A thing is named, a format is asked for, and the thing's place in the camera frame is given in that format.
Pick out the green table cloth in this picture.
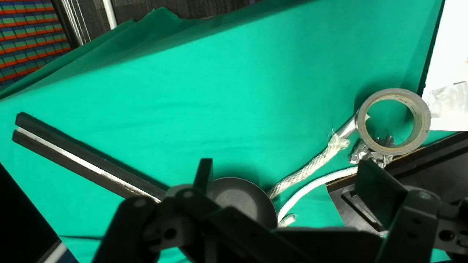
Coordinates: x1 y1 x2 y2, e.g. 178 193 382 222
0 0 443 263

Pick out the long black bar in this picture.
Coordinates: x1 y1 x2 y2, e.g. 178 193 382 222
12 113 168 202

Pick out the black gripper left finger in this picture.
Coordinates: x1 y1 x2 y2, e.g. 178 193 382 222
94 158 313 263

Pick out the grey masking tape roll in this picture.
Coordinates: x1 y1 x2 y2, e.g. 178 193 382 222
355 88 431 155

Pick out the crumpled grey foil piece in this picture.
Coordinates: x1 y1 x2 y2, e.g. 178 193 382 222
349 140 393 168

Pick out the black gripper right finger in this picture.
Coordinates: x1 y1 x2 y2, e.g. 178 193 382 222
354 161 468 263

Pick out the black bowl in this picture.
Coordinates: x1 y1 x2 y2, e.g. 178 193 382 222
206 177 278 230

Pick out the white braided rope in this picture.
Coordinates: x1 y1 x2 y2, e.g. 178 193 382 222
266 116 363 202

